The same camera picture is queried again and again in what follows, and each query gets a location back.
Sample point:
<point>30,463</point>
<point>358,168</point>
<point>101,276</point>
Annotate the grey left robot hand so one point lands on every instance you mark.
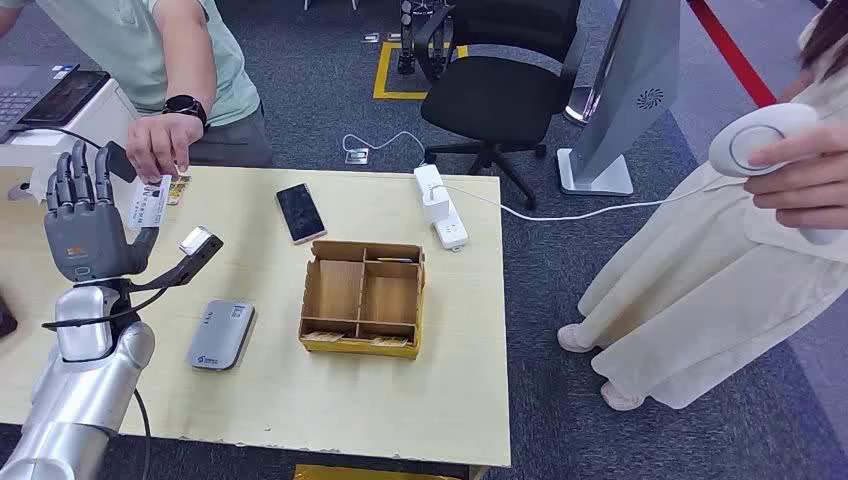
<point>86,238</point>

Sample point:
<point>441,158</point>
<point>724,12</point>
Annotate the person's left hand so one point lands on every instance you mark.
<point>159,142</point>

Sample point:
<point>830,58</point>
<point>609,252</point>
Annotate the person's right hand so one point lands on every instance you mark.
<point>808,185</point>

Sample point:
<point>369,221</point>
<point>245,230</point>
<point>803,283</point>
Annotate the white ID card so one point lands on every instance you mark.
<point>149,205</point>

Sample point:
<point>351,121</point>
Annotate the white handheld controller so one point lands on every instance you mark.
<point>748,142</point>

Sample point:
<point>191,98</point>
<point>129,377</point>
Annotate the grey card reader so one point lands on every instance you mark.
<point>222,334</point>

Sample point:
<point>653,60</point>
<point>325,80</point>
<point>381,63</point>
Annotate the wooden compartment box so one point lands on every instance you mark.
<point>341,291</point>

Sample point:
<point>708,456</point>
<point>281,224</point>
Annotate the yellow hotel key card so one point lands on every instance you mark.
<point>389,341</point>
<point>179,192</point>
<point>324,336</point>

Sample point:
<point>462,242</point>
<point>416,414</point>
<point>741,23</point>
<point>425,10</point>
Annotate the person's left forearm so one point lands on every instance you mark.
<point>192,73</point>

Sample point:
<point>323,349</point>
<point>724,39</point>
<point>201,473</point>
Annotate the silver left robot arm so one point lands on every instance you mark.
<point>86,397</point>

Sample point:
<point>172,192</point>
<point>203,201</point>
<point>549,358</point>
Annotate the person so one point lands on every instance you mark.
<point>696,298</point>
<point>132,46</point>

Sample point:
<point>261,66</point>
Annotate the black power adapter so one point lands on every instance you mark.
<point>122,164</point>

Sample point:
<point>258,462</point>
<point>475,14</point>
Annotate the black wristwatch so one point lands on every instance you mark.
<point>185,107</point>

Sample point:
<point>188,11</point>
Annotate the white desktop riser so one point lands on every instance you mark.
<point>99,122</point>

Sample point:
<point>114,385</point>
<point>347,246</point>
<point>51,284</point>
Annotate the small grey disc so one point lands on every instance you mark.
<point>20,192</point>

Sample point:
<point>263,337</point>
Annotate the black object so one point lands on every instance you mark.
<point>5,318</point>

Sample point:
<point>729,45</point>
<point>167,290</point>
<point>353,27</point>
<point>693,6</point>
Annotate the dark laptop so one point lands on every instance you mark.
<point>20,93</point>

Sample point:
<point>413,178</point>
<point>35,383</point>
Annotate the black smartphone pink edge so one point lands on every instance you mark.
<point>300,213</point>

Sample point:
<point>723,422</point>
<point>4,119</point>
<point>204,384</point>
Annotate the silver floor socket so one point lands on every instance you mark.
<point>356,156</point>

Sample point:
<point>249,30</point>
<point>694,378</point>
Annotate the grey kiosk screen stand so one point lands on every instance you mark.
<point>629,86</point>

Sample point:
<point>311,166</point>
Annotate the black metal robot legs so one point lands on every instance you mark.
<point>406,40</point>

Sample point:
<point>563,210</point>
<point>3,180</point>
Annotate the pale pink shoe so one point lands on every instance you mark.
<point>619,397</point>
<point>575,339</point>

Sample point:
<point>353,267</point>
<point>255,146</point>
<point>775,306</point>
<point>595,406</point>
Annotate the white charger plug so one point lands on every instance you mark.
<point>436,205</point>

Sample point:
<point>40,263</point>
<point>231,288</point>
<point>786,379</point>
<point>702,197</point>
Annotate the white power strip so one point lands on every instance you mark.
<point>452,232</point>

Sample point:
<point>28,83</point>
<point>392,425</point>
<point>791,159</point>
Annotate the black office chair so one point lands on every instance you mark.
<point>497,99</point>

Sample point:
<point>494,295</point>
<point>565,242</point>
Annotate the yellow floor mat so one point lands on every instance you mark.
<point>371,474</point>

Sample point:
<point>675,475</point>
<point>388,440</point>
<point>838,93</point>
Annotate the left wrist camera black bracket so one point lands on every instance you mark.
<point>197,242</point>

